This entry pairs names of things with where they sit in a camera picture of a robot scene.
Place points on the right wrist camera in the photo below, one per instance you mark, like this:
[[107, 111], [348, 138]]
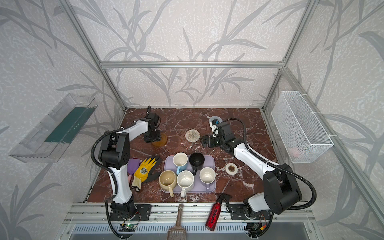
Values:
[[213, 125]]

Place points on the white wire mesh basket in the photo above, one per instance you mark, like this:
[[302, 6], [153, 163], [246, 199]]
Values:
[[299, 126]]

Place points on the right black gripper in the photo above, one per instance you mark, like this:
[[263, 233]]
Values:
[[210, 141]]

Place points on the green mat in shelf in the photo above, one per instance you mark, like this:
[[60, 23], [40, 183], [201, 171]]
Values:
[[70, 126]]

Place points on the brown wooden coaster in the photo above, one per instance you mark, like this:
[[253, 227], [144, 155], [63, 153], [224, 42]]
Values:
[[162, 142]]

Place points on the brown litter scoop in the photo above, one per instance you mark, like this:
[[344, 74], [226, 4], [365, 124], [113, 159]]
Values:
[[177, 232]]

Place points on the green lit circuit board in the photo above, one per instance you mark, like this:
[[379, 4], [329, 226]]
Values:
[[127, 227]]

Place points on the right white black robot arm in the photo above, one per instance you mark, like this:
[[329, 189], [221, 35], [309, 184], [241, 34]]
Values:
[[283, 189]]

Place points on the beige mug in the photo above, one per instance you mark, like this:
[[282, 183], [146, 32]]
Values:
[[168, 181]]

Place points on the pink object in basket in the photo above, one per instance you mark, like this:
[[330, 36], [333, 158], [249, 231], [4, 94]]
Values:
[[295, 153]]

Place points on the clear plastic wall shelf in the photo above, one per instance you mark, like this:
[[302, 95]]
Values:
[[33, 149]]

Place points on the white mug lavender handle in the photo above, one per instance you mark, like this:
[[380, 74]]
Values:
[[207, 176]]

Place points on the yellow black work glove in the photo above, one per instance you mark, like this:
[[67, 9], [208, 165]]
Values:
[[146, 172]]

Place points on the purple pink spatula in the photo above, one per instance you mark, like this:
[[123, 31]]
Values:
[[132, 166]]

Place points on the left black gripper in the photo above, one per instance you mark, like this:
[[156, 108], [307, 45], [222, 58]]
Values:
[[152, 137]]

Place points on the red spray bottle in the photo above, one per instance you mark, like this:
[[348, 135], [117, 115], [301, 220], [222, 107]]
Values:
[[216, 210]]

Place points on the grey blue round coaster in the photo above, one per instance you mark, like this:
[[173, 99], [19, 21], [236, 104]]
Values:
[[214, 120]]

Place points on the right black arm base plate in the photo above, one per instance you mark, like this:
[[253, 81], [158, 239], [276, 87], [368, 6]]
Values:
[[237, 211]]

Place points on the white woven spiral coaster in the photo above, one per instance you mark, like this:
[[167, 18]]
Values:
[[192, 135]]

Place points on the right circuit board with wires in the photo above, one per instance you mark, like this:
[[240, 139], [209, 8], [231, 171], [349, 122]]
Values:
[[255, 228]]

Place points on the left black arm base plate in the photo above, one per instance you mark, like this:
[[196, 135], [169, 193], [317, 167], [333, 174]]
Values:
[[141, 211]]

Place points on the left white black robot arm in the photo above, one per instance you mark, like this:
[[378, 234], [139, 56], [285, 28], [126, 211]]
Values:
[[111, 152]]

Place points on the white mug front centre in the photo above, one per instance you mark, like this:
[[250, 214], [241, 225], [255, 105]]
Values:
[[185, 181]]

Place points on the white mug blue outside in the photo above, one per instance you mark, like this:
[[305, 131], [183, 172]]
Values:
[[180, 160]]

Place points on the black mug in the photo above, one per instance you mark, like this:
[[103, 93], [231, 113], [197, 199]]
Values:
[[196, 161]]

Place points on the white tape roll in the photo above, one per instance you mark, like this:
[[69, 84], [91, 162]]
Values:
[[231, 169]]

